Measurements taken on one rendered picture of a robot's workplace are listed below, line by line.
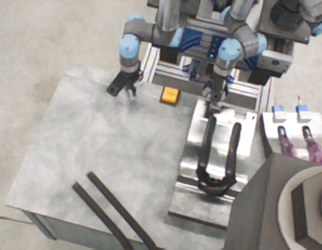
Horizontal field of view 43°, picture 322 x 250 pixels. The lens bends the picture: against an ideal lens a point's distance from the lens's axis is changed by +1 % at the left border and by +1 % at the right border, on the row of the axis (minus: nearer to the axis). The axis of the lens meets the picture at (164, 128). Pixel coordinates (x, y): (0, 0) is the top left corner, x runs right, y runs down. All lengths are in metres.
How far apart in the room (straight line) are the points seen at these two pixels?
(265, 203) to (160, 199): 1.25
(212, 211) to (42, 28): 2.02
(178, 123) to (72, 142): 0.47
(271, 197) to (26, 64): 2.66
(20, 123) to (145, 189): 1.30
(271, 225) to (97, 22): 2.81
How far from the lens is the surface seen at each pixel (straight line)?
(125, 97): 1.79
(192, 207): 1.61
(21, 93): 2.88
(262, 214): 0.43
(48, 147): 1.77
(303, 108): 1.90
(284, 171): 0.45
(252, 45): 1.61
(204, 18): 1.95
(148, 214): 1.65
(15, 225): 2.55
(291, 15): 1.84
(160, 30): 1.56
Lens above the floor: 2.40
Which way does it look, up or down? 64 degrees down
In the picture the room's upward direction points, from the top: 10 degrees clockwise
